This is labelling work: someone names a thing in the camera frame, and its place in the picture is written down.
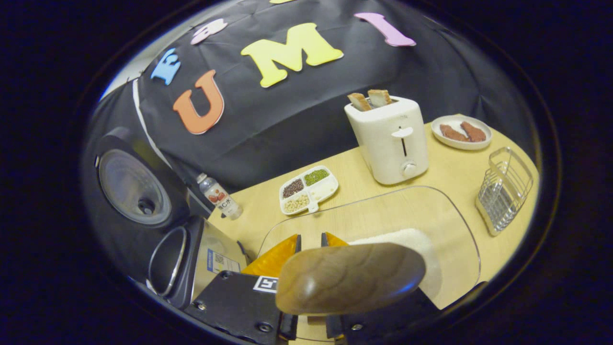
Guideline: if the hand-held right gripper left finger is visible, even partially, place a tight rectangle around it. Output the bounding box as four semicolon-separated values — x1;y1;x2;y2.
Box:
184;234;302;345

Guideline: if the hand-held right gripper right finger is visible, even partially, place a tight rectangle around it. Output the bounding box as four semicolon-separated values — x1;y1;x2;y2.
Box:
321;232;442;345

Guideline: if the wooden spoon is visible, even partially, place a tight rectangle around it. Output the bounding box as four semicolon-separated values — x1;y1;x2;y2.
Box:
275;242;427;343

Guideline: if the dark grey rice cooker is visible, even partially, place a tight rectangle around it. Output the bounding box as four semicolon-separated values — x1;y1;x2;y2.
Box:
80;126;250;311

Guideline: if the metal wire chopstick holder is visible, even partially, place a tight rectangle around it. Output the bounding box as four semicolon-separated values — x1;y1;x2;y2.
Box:
475;147;534;237

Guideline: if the clear plastic rice tray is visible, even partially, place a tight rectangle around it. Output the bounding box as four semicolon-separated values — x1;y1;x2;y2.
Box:
258;186;481;313

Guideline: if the clear plastic drink bottle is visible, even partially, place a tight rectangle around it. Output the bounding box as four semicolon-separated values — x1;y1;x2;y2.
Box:
196;173;244;220

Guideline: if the yellow soybean pile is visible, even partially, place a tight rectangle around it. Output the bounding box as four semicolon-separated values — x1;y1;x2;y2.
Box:
284;194;311;214

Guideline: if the red bean pile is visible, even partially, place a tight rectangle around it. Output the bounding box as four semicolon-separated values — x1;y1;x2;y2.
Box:
283;179;305;199

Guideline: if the white divided grain dish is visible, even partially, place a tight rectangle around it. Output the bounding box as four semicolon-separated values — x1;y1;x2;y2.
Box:
279;165;340;216

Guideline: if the green bean pile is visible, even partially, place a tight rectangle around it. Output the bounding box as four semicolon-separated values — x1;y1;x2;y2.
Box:
305;169;330;187

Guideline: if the white toaster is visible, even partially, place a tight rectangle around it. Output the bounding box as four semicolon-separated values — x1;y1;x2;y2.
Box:
344;96;430;186

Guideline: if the round white plate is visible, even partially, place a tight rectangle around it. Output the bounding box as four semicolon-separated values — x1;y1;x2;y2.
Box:
431;115;493;151

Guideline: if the brown meat piece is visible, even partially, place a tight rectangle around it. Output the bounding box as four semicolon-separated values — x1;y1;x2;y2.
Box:
440;124;469;142
460;121;487;143

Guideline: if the black backdrop cloth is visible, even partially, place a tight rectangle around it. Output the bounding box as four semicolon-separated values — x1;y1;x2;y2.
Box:
81;0;537;226

